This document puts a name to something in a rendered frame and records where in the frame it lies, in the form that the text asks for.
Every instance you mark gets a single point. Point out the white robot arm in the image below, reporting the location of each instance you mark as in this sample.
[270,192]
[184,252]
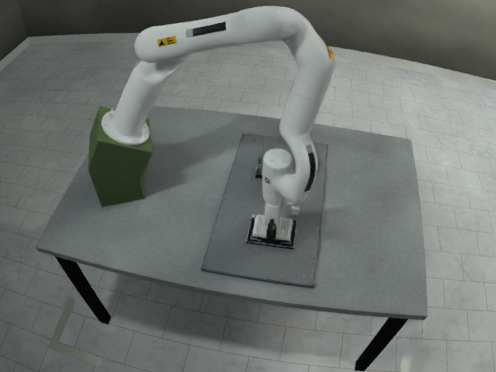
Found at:
[316,64]

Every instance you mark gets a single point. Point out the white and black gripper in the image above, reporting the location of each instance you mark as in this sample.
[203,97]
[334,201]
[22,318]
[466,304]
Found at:
[272,212]

